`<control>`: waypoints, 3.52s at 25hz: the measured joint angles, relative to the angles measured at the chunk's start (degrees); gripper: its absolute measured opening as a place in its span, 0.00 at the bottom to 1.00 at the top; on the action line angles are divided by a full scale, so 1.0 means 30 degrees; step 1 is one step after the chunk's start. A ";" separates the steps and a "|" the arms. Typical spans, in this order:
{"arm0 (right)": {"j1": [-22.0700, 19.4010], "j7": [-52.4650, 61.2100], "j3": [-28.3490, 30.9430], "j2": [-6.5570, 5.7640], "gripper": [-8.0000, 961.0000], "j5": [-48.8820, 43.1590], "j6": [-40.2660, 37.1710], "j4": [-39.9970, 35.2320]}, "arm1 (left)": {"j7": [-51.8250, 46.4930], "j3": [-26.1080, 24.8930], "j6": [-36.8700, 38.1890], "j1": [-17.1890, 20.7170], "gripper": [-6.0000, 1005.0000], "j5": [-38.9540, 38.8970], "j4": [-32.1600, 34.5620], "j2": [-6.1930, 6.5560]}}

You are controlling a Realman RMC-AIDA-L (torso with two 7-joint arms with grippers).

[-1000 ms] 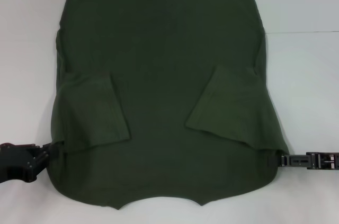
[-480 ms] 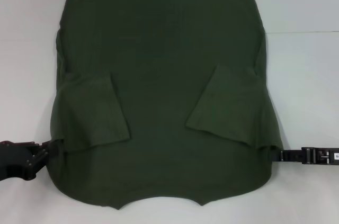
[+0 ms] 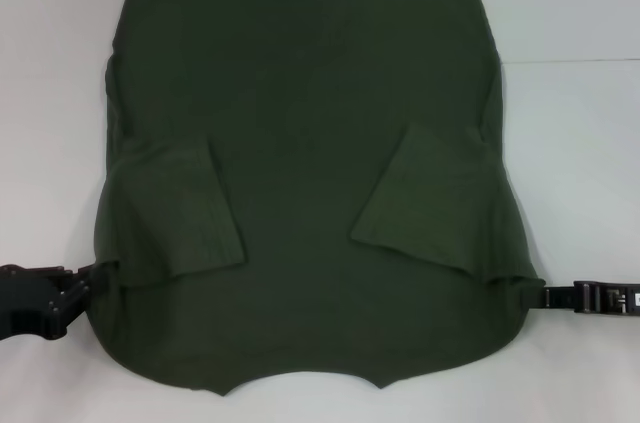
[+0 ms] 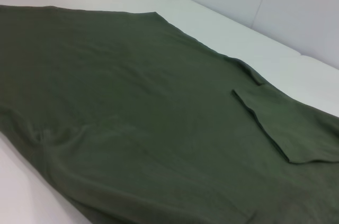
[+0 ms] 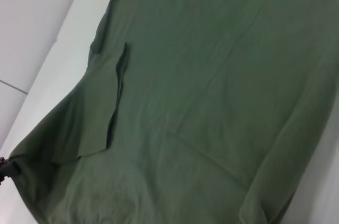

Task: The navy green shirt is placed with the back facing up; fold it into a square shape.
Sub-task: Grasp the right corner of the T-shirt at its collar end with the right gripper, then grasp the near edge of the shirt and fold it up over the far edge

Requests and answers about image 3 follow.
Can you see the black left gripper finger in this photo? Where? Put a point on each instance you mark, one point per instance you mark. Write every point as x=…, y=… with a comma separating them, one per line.
x=102, y=272
x=95, y=290

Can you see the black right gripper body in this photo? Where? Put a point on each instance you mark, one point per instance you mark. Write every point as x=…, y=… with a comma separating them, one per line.
x=607, y=299

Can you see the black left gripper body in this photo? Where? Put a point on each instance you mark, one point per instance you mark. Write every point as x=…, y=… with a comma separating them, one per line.
x=27, y=303

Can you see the dark green shirt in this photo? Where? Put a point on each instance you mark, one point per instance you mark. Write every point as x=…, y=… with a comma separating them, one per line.
x=310, y=118

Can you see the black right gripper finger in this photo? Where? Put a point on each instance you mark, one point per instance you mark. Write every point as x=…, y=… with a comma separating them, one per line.
x=557, y=296

